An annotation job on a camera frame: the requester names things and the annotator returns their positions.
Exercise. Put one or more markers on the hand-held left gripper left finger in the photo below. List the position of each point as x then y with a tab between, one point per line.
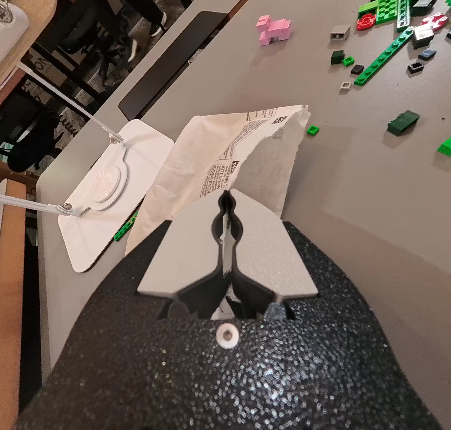
183	253

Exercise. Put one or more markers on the small black tile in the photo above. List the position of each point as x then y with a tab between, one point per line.
356	69

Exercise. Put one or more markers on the dark green slope brick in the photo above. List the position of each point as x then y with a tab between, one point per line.
403	122

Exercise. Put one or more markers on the grey square brick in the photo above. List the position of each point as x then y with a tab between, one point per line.
340	33

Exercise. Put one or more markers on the small dark green brick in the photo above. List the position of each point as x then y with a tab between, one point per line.
337	57

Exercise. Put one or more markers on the grey desk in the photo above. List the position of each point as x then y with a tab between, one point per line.
370	207

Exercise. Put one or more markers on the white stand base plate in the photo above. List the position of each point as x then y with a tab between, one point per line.
105	197

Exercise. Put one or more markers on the dark blue tile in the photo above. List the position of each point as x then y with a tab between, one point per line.
427	53

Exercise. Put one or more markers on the red flower piece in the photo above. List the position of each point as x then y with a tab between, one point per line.
366	22

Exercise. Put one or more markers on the small grey square tile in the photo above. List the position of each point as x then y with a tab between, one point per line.
346	86

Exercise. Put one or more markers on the small green square tile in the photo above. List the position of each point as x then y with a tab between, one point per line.
312	130

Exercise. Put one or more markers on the narrow green plate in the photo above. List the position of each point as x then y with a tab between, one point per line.
403	5

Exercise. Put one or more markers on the silver slope brick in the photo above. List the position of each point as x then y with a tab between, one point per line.
422	36

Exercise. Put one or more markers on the wooden office table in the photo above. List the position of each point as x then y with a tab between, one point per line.
10	296

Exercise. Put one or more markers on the pink toy pig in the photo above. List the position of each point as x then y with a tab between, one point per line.
273	29

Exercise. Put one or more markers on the white paper bag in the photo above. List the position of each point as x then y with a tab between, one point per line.
197	144

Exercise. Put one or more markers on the small square framed tile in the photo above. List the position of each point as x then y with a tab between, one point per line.
415	66

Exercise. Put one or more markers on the black rectangular mat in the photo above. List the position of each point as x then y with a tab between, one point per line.
172	66

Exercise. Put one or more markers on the black office chair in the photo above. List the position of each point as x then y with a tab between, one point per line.
31	144

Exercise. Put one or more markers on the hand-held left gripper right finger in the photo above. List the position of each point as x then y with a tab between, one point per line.
274	257

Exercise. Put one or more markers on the green long plate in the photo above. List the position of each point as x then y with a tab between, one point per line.
384	58
125	229

